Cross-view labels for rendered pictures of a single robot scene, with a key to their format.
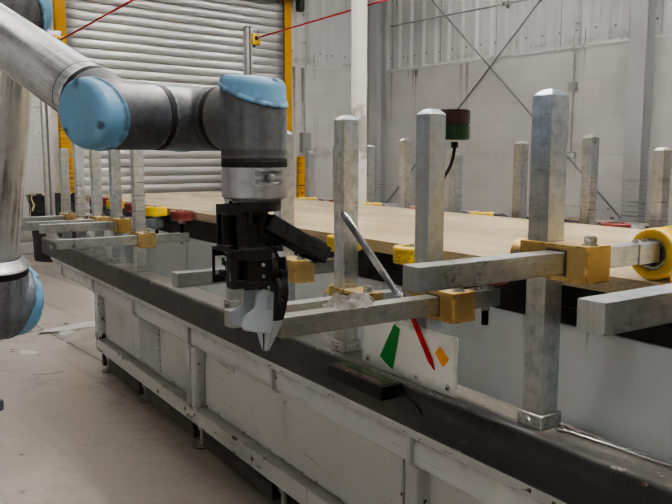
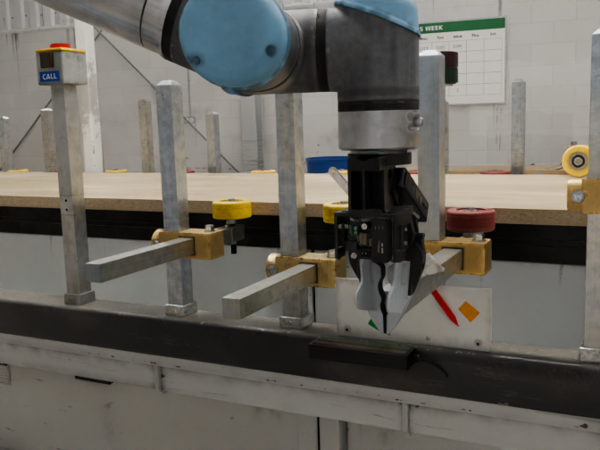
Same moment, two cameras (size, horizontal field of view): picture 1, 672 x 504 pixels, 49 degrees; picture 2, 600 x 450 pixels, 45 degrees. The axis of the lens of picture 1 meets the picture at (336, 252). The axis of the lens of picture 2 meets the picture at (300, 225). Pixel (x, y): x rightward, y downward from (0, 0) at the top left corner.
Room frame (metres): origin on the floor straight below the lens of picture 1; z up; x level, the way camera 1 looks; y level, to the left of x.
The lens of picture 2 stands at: (0.36, 0.59, 1.06)
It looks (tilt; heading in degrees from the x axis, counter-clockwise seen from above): 8 degrees down; 330
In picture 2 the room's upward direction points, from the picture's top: 2 degrees counter-clockwise
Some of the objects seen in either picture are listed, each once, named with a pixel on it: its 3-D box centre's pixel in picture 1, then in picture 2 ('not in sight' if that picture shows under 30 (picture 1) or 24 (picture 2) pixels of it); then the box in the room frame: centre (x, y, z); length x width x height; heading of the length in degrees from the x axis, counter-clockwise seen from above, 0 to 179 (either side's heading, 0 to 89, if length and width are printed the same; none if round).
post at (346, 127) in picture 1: (346, 238); (292, 200); (1.45, -0.02, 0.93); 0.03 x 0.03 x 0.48; 33
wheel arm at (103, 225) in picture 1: (103, 226); not in sight; (2.63, 0.84, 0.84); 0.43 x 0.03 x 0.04; 123
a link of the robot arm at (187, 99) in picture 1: (191, 119); (272, 52); (1.08, 0.21, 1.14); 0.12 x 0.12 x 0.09; 52
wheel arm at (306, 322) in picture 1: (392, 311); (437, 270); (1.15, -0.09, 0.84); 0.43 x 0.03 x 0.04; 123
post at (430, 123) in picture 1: (428, 252); (431, 204); (1.24, -0.16, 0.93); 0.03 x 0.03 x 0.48; 33
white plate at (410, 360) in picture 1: (405, 351); (410, 312); (1.25, -0.12, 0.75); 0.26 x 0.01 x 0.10; 33
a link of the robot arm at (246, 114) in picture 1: (252, 121); (374, 54); (1.01, 0.11, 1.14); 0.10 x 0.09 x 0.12; 52
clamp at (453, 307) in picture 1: (438, 300); (445, 254); (1.22, -0.17, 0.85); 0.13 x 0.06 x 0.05; 33
